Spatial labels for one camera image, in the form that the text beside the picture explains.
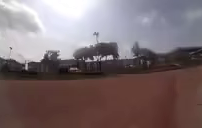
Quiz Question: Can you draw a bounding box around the building with dark roof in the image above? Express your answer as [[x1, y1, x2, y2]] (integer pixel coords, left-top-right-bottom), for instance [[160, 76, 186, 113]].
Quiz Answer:
[[164, 45, 202, 66]]

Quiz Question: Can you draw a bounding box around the dark tree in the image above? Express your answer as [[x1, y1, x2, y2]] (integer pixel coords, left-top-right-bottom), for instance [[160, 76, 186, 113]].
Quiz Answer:
[[72, 41, 120, 62]]

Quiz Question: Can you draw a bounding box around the long low wall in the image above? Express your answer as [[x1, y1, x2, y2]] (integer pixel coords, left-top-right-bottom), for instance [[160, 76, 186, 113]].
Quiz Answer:
[[26, 57, 150, 74]]

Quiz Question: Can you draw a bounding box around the white car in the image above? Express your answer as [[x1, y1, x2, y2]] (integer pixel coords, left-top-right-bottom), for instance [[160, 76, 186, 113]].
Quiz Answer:
[[68, 67, 83, 74]]

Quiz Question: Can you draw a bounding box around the tall lamp pole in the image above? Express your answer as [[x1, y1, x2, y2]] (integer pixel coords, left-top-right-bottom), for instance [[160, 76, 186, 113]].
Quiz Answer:
[[92, 31, 100, 45]]

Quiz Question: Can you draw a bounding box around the reddish brown paved ground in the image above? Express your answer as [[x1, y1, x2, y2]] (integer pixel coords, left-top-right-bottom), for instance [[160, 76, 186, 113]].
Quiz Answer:
[[0, 63, 202, 128]]

